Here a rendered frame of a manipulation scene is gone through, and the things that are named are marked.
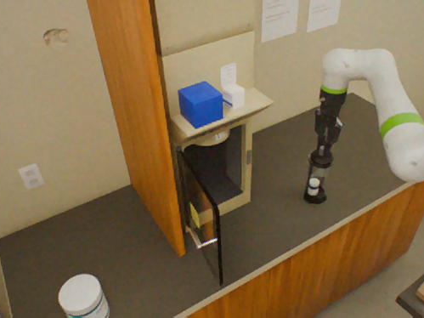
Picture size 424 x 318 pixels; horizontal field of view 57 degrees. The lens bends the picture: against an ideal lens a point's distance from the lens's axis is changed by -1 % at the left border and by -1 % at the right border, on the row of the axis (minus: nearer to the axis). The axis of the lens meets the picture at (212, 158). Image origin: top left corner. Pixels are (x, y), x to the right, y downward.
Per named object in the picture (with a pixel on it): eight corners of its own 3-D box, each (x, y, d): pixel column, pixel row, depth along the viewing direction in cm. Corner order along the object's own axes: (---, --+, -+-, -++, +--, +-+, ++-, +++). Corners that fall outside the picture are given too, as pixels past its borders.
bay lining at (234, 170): (164, 181, 172) (153, 115, 149) (214, 160, 182) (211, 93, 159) (190, 217, 156) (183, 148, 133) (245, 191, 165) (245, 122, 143)
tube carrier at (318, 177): (297, 191, 173) (302, 154, 159) (315, 182, 177) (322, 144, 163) (314, 207, 165) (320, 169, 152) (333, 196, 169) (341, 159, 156)
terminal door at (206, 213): (189, 226, 156) (179, 147, 130) (222, 288, 134) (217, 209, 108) (188, 227, 155) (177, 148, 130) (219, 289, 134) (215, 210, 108)
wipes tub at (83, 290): (67, 309, 136) (53, 286, 126) (102, 291, 141) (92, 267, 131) (77, 340, 127) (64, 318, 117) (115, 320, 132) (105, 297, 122)
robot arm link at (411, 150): (456, 179, 97) (440, 152, 90) (404, 197, 103) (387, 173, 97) (433, 130, 109) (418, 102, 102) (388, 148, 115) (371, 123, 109)
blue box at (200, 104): (179, 114, 123) (177, 89, 118) (207, 105, 127) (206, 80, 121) (195, 129, 117) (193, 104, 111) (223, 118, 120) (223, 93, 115)
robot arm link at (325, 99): (355, 88, 136) (336, 77, 142) (330, 98, 131) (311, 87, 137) (352, 102, 139) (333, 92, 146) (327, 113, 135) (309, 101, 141)
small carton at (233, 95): (223, 105, 127) (222, 88, 123) (234, 99, 129) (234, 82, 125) (233, 110, 124) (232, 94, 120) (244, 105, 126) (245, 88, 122)
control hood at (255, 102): (172, 142, 129) (169, 116, 123) (253, 110, 141) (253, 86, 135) (189, 161, 121) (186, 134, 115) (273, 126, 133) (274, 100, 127)
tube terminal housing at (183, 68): (159, 195, 176) (128, 30, 126) (220, 169, 188) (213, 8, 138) (185, 233, 159) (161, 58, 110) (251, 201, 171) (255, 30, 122)
